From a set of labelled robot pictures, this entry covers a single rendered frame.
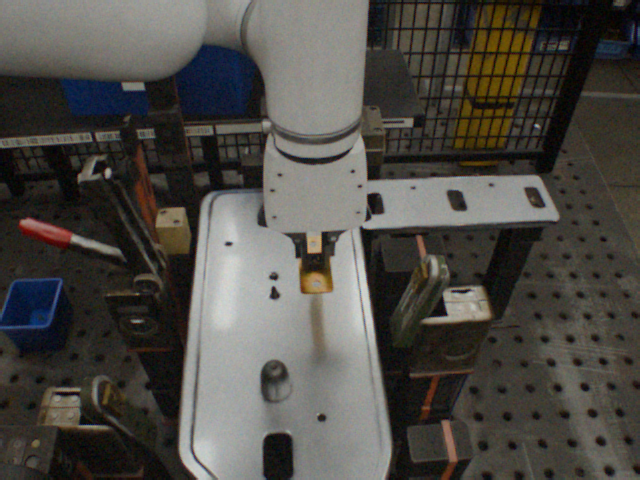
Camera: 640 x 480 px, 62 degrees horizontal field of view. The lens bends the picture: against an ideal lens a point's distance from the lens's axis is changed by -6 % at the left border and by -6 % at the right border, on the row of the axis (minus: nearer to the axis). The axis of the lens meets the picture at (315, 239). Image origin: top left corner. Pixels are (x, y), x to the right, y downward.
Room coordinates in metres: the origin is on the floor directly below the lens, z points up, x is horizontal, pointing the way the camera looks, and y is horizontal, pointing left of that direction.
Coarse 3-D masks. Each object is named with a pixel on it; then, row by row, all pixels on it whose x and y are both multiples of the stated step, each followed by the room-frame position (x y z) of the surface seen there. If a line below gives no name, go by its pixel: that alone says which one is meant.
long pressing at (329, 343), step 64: (256, 192) 0.60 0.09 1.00; (256, 256) 0.48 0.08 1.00; (192, 320) 0.37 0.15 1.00; (256, 320) 0.38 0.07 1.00; (320, 320) 0.38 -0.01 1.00; (192, 384) 0.29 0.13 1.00; (256, 384) 0.29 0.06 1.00; (320, 384) 0.29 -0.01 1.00; (384, 384) 0.30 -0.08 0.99; (192, 448) 0.22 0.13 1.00; (256, 448) 0.22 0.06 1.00; (320, 448) 0.22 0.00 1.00; (384, 448) 0.22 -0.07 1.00
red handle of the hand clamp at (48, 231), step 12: (24, 228) 0.39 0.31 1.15; (36, 228) 0.39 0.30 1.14; (48, 228) 0.40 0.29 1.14; (60, 228) 0.40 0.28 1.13; (36, 240) 0.39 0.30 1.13; (48, 240) 0.39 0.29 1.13; (60, 240) 0.39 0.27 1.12; (72, 240) 0.40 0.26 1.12; (84, 240) 0.40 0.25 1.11; (84, 252) 0.39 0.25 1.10; (96, 252) 0.40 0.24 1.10; (108, 252) 0.40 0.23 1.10; (120, 252) 0.41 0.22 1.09; (120, 264) 0.40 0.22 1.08; (156, 264) 0.41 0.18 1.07
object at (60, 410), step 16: (48, 400) 0.23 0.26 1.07; (64, 400) 0.23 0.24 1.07; (48, 416) 0.22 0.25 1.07; (64, 416) 0.22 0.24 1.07; (80, 416) 0.22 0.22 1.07; (64, 432) 0.20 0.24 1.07; (80, 432) 0.20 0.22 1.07; (96, 432) 0.20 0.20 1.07; (112, 432) 0.21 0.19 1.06; (80, 448) 0.20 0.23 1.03; (96, 448) 0.20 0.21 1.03; (112, 448) 0.20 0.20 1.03; (96, 464) 0.20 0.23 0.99; (112, 464) 0.20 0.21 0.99; (128, 464) 0.20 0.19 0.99; (144, 464) 0.22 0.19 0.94; (160, 464) 0.24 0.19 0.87
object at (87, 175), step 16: (96, 160) 0.42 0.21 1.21; (128, 160) 0.41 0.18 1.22; (80, 176) 0.40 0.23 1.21; (96, 176) 0.39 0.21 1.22; (112, 176) 0.40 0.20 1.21; (128, 176) 0.40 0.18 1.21; (96, 192) 0.39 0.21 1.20; (112, 192) 0.41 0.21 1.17; (96, 208) 0.39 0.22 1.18; (112, 208) 0.39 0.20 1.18; (128, 208) 0.42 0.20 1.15; (112, 224) 0.39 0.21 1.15; (128, 224) 0.39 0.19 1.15; (128, 240) 0.39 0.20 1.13; (144, 240) 0.42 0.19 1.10; (128, 256) 0.39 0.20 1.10; (144, 256) 0.39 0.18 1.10; (160, 256) 0.42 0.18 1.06; (144, 272) 0.39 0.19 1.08
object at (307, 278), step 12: (312, 240) 0.45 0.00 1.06; (312, 252) 0.43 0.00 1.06; (300, 264) 0.41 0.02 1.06; (312, 264) 0.41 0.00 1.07; (300, 276) 0.40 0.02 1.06; (312, 276) 0.40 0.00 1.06; (324, 276) 0.40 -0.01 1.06; (300, 288) 0.38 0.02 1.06; (312, 288) 0.38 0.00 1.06; (324, 288) 0.38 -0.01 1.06
